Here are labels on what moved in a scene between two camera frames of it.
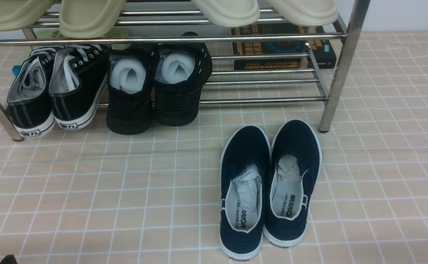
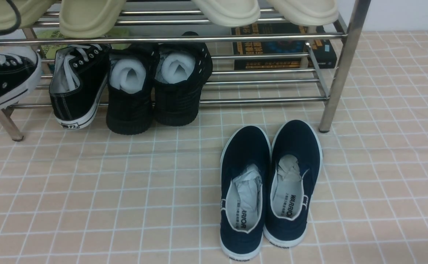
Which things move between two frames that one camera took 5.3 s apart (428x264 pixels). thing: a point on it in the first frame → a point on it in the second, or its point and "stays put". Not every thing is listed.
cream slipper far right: (310, 12) stays put
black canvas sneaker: (77, 78) stays put
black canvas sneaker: (28, 102) → (6, 73)
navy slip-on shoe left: (244, 164) stays put
